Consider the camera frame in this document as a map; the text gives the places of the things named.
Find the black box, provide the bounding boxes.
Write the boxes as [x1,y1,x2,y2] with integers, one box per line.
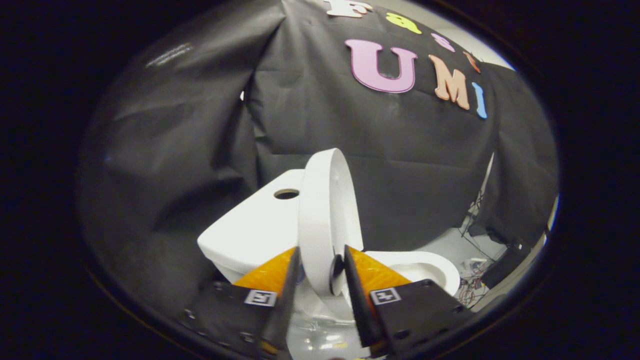
[481,243,532,290]

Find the black lid handle block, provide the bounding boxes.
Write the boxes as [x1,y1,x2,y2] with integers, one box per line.
[329,254,346,296]

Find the black backdrop cloth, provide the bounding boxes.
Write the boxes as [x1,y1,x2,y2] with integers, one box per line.
[77,0,559,321]

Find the white toilet lid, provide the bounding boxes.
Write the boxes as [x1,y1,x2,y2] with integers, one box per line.
[298,148,364,298]

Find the tangle of floor cables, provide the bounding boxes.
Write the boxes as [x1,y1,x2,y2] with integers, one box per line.
[457,190,506,307]

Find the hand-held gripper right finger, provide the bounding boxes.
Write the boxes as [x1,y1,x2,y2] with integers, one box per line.
[342,244,476,358]

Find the white ceramic toilet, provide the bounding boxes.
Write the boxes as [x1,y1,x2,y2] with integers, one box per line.
[197,169,461,323]

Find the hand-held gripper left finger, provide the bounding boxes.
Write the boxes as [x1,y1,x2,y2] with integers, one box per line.
[180,246,302,360]

